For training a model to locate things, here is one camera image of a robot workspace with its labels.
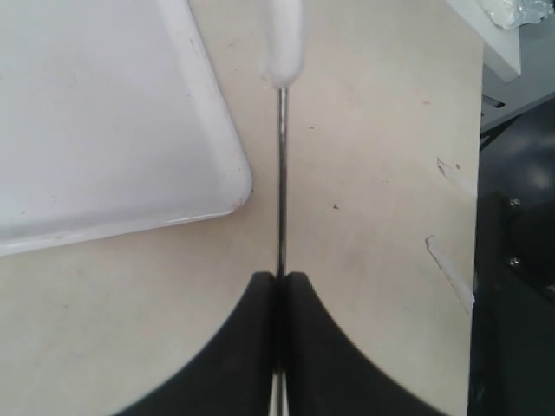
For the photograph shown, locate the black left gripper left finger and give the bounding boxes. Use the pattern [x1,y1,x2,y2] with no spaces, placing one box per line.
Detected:
[119,272,275,415]

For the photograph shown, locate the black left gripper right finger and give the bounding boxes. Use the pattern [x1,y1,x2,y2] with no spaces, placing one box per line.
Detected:
[284,272,441,415]

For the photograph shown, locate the thin metal skewer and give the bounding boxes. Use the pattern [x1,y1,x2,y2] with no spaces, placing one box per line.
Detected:
[274,87,289,415]

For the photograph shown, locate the black equipment stand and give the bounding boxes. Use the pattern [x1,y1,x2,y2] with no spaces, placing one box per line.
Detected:
[468,101,554,415]

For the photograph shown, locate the white plastic tray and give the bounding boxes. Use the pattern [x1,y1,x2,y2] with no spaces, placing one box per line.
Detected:
[1,1,252,256]

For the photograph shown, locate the white side table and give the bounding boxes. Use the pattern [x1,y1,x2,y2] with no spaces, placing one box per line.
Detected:
[447,0,521,83]

